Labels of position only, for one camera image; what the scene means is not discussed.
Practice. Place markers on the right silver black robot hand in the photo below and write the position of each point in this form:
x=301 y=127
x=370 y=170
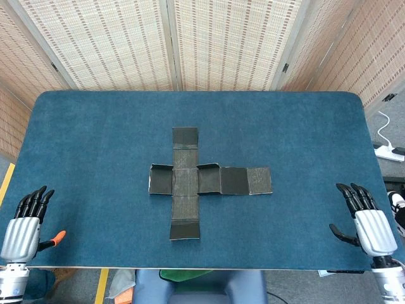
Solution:
x=375 y=231

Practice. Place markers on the bamboo folding screen panel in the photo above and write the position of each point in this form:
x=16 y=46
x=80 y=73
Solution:
x=110 y=47
x=25 y=57
x=310 y=47
x=11 y=126
x=373 y=57
x=228 y=47

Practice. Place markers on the green cloth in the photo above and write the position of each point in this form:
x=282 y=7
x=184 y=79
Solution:
x=177 y=275

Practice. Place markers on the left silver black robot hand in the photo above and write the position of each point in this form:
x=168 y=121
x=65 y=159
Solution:
x=22 y=237

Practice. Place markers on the white power strip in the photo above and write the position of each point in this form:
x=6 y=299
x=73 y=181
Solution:
x=387 y=153

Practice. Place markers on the black foldable cardboard box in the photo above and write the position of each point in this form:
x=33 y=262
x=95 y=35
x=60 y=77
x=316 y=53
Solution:
x=185 y=177

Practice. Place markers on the orange cloth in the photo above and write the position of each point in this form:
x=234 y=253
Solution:
x=125 y=297

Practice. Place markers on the grey cloth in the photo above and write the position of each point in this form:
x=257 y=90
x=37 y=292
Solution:
x=123 y=280

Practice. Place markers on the black and white sneaker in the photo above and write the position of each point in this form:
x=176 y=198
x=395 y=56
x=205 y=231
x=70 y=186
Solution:
x=399 y=202

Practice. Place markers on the yellow floor tape strip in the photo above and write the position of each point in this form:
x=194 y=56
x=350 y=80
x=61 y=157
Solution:
x=102 y=285
x=8 y=180

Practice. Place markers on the blue felt table mat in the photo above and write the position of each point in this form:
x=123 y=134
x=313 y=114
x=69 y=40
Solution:
x=95 y=142

